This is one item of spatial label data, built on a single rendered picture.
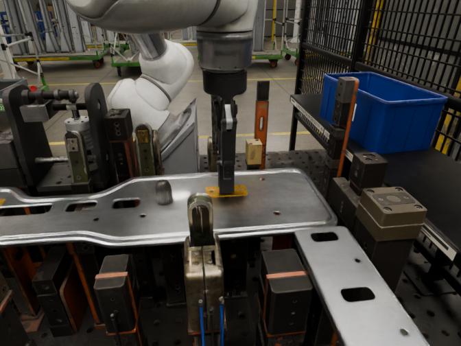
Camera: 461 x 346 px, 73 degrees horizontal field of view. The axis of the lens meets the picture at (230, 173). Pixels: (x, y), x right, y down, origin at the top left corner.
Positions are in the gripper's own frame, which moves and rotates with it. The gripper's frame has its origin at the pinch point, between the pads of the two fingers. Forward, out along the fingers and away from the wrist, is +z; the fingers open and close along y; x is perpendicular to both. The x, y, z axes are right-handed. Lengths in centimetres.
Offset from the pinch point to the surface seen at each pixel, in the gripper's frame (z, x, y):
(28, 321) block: 35, -47, 2
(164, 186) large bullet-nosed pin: 1.2, -12.2, 1.1
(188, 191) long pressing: 5.3, -7.8, -3.0
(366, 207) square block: 1.7, 23.6, 12.0
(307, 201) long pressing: 5.3, 16.2, 3.8
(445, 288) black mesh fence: 35, 56, 5
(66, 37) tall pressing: 41, -285, -756
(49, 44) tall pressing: 54, -315, -730
